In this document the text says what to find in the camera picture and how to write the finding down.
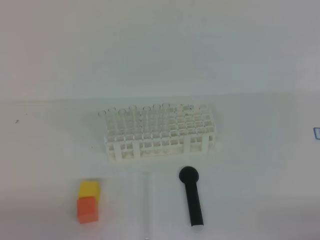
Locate black round-headed scoop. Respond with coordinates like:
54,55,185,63
178,166,204,227

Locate orange cube block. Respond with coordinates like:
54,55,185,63
77,196,99,224

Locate white plastic test tube rack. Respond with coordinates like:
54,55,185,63
104,103,216,163

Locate blue outlined label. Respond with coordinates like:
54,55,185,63
313,127,320,140

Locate clear glass test tube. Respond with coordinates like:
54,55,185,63
142,172,153,240

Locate clear tube far left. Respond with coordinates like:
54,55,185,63
98,110,111,137

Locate yellow cube block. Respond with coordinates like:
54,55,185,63
78,180,101,202

